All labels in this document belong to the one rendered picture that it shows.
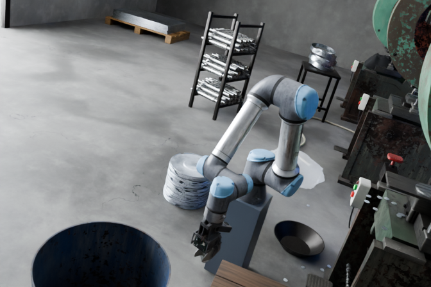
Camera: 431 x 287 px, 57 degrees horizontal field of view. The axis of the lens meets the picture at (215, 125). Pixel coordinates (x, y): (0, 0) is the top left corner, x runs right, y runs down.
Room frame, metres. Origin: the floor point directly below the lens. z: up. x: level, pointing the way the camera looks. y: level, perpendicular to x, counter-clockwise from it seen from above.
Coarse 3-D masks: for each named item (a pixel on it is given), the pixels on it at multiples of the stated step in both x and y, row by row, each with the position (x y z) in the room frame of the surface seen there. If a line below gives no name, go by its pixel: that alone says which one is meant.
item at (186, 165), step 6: (174, 156) 2.22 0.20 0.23; (180, 156) 2.24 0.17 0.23; (186, 156) 2.26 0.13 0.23; (192, 156) 2.28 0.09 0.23; (198, 156) 2.30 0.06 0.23; (174, 162) 2.15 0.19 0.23; (180, 162) 2.16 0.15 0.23; (186, 162) 2.17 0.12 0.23; (192, 162) 2.19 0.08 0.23; (174, 168) 2.06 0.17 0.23; (180, 168) 2.09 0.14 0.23; (186, 168) 2.11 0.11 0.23; (192, 168) 2.11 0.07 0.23; (186, 174) 2.04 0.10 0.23; (192, 174) 2.06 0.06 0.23; (198, 174) 2.07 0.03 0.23
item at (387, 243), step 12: (384, 240) 1.23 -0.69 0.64; (372, 252) 1.21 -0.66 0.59; (384, 252) 1.20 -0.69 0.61; (396, 252) 1.19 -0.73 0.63; (408, 252) 1.19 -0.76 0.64; (420, 252) 1.21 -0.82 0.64; (372, 264) 1.20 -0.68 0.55; (384, 264) 1.20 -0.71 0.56; (396, 264) 1.19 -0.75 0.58; (408, 264) 1.18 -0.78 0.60; (420, 264) 1.17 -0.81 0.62; (360, 276) 1.21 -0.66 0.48; (372, 276) 1.20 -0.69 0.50; (384, 276) 1.19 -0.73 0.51; (396, 276) 1.19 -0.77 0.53; (408, 276) 1.18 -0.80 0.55; (420, 276) 1.17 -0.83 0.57
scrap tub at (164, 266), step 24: (48, 240) 1.00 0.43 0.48; (72, 240) 1.09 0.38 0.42; (96, 240) 1.14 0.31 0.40; (120, 240) 1.16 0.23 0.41; (144, 240) 1.14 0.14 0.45; (48, 264) 1.00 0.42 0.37; (72, 264) 1.09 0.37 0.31; (96, 264) 1.14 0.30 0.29; (120, 264) 1.15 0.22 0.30; (144, 264) 1.13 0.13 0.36; (168, 264) 1.03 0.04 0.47
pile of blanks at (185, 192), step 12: (168, 168) 2.14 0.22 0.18; (168, 180) 2.09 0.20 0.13; (180, 180) 2.03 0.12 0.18; (192, 180) 2.03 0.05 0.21; (204, 180) 2.05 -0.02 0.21; (168, 192) 2.07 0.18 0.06; (180, 192) 2.04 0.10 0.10; (192, 192) 2.03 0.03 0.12; (204, 192) 2.07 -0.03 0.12; (180, 204) 2.03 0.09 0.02; (192, 204) 2.04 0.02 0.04; (204, 204) 2.10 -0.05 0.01
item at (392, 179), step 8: (392, 176) 1.49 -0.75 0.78; (400, 176) 1.51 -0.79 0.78; (392, 184) 1.41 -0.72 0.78; (400, 184) 1.43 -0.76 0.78; (408, 184) 1.44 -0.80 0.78; (416, 184) 1.45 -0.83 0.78; (424, 184) 1.47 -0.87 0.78; (408, 192) 1.38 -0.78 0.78; (416, 192) 1.39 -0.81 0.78; (424, 192) 1.40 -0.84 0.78; (416, 200) 1.39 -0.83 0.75; (424, 200) 1.36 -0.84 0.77; (408, 208) 1.43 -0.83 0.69; (416, 208) 1.38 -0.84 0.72; (424, 208) 1.38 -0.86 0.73; (408, 216) 1.39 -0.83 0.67
